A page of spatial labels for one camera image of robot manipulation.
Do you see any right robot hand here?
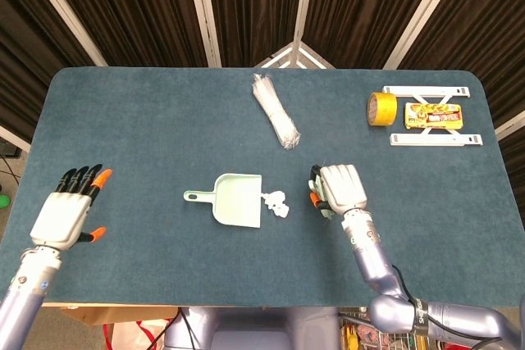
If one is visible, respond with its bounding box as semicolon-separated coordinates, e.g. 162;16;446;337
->
307;164;368;216

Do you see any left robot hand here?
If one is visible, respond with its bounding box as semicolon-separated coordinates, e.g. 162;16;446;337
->
29;164;113;251

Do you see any white paper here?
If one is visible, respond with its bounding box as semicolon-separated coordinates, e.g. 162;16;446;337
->
262;189;291;219

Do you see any light green plastic dustpan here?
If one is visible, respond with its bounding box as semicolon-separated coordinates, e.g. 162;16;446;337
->
183;173;263;230

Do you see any yellow packing tape roll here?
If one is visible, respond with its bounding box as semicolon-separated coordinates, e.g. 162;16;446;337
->
367;92;398;126

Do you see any bundle of clear wrapped straws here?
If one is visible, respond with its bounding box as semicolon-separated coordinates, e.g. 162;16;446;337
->
251;73;302;151

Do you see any white folding stand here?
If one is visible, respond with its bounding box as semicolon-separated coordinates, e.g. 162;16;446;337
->
381;85;484;148

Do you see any brown cardboard box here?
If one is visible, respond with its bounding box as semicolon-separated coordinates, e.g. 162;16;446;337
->
43;303;181;326

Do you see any yellow red snack box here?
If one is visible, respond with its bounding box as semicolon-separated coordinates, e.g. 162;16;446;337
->
404;102;463;130

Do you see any blue table cloth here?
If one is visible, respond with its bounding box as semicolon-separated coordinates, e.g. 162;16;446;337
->
0;66;525;308

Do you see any red white plastic bag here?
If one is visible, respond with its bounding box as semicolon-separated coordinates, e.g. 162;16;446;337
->
102;319;173;350

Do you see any lilac robot torso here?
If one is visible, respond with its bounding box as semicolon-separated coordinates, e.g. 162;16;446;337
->
163;307;341;350

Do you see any dark brown curtain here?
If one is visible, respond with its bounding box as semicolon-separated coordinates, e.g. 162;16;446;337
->
0;0;525;187

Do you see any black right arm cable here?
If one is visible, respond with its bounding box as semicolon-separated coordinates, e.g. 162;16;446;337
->
389;264;525;350

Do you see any white partition base frame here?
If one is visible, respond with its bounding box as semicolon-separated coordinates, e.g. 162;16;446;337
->
254;40;336;70

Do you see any wire cart with goods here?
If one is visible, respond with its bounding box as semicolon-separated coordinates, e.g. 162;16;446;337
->
338;307;436;350

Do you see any black arm strap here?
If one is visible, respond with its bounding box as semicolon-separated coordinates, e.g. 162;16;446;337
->
409;296;431;333

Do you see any white partition frame post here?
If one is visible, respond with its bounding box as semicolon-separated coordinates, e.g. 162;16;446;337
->
18;0;108;67
383;0;471;70
286;0;317;68
184;0;222;67

